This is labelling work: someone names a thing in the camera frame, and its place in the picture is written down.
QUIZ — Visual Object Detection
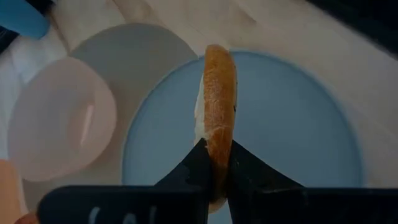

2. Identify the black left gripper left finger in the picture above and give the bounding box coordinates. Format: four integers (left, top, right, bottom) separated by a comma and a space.
37, 138, 214, 224

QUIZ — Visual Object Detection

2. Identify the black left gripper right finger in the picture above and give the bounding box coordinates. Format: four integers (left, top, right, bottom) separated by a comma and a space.
226, 139, 398, 224

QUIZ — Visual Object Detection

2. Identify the red apple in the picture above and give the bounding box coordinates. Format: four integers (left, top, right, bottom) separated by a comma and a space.
14, 212, 40, 224

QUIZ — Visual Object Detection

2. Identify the pink plate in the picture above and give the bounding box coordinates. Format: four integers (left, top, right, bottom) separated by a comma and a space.
7, 57, 118, 182

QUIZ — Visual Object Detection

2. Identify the toasted bagel half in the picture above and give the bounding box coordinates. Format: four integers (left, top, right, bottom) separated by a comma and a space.
194, 44, 238, 214

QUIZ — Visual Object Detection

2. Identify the grey round plate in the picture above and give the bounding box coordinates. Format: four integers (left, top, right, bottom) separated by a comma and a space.
121, 50, 364, 224
22, 23, 200, 214

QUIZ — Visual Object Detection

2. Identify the orange translucent plastic bin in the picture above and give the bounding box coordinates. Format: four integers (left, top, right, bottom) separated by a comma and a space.
0, 159, 23, 224

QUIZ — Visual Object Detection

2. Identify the blue cup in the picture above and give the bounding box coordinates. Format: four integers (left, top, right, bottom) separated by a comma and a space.
0, 0, 51, 40

